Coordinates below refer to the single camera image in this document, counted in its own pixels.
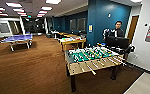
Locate white device beside man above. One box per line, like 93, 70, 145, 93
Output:
102, 28, 111, 41

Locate yellow wall sign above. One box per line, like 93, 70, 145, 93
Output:
88, 24, 94, 34

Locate green exit sign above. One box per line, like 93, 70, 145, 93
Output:
27, 14, 33, 19

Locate foosball table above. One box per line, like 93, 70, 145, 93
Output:
64, 45, 128, 93

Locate brown wooden door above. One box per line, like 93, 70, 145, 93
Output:
126, 14, 140, 46

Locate items on gaming table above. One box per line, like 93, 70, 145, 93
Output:
59, 35, 87, 42

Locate black wheeled cart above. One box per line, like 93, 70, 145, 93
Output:
104, 35, 136, 62

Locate man in dark shirt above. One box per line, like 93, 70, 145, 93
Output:
109, 20, 126, 39

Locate blue ping pong table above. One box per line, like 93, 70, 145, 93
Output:
0, 33, 34, 53

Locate dark interior window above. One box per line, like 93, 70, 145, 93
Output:
69, 17, 87, 33

